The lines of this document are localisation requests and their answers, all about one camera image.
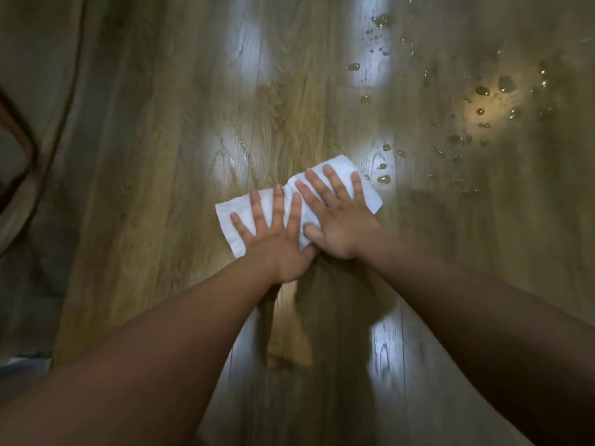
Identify person's right hand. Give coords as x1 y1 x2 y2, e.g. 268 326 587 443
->
294 164 384 261

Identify person's left hand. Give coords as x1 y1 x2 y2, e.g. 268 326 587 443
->
229 184 320 285

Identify white towel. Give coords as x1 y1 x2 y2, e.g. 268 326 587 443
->
214 154 384 260

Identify person's right forearm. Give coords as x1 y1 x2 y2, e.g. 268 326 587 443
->
360 232 595 446

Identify person's left forearm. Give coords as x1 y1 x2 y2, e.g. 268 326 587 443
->
0 257 280 446

